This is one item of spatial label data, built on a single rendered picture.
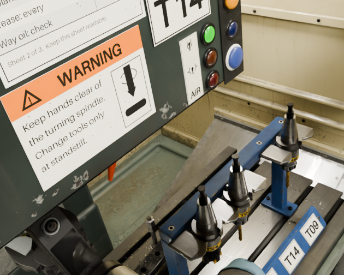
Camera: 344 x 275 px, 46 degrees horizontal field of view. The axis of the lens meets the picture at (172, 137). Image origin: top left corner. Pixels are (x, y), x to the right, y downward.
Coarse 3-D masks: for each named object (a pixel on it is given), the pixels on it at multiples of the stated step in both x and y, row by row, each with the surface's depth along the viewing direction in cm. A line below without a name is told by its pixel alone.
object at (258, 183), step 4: (244, 172) 93; (248, 172) 93; (252, 172) 93; (248, 176) 92; (252, 176) 92; (256, 176) 92; (260, 176) 91; (248, 180) 91; (252, 180) 91; (256, 180) 91; (260, 180) 91; (264, 180) 90; (248, 184) 90; (252, 184) 90; (256, 184) 90; (260, 184) 89; (264, 184) 89; (252, 188) 89; (256, 188) 89; (260, 188) 89; (264, 188) 89
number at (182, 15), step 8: (176, 0) 43; (184, 0) 44; (192, 0) 45; (200, 0) 46; (176, 8) 43; (184, 8) 44; (192, 8) 45; (200, 8) 46; (176, 16) 44; (184, 16) 45; (192, 16) 46; (176, 24) 44
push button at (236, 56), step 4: (236, 48) 53; (240, 48) 54; (232, 52) 53; (236, 52) 53; (240, 52) 54; (232, 56) 53; (236, 56) 54; (240, 56) 54; (228, 60) 53; (232, 60) 53; (236, 60) 54; (240, 60) 55; (232, 64) 54; (236, 64) 54
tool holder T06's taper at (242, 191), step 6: (240, 168) 83; (234, 174) 83; (240, 174) 83; (234, 180) 84; (240, 180) 84; (228, 186) 86; (234, 186) 84; (240, 186) 84; (246, 186) 86; (228, 192) 87; (234, 192) 85; (240, 192) 85; (246, 192) 86; (234, 198) 86; (240, 198) 86
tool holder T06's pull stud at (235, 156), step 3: (234, 156) 81; (237, 156) 81; (234, 159) 81; (237, 159) 81; (234, 162) 82; (237, 162) 82; (234, 165) 82; (237, 165) 82; (234, 168) 82; (237, 168) 82
